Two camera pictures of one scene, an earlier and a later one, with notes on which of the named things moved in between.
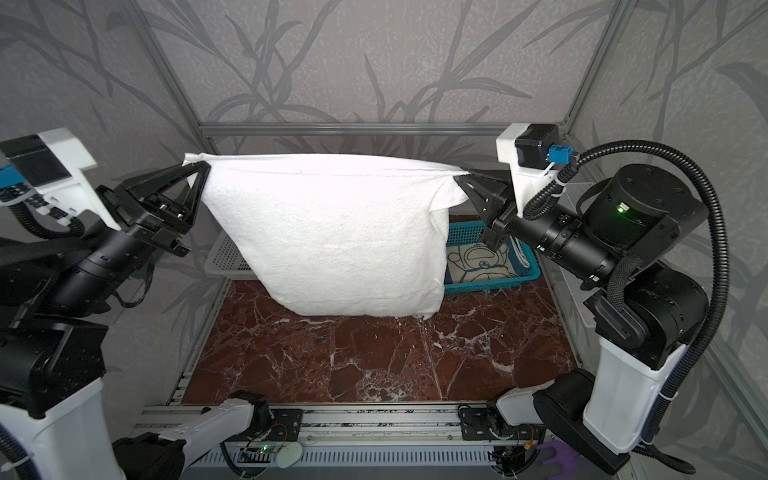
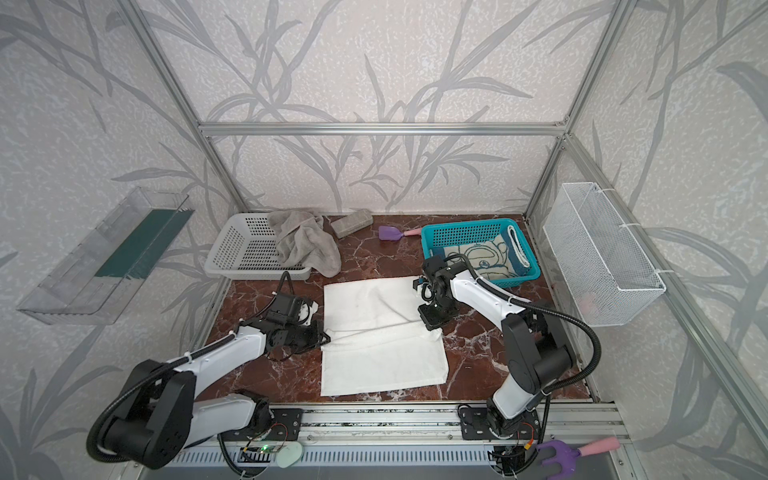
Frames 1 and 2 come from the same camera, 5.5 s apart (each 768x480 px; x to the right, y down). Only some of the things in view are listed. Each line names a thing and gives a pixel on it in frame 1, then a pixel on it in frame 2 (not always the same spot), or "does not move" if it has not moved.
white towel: x=337 y=236 -> x=378 y=339
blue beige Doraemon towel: x=475 y=261 does not move
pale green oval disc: x=288 y=455 does not move
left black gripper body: x=147 y=219 -> x=310 y=330
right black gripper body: x=502 y=215 -> x=431 y=315
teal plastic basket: x=472 y=232 does not move
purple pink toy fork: x=564 y=456 does not move
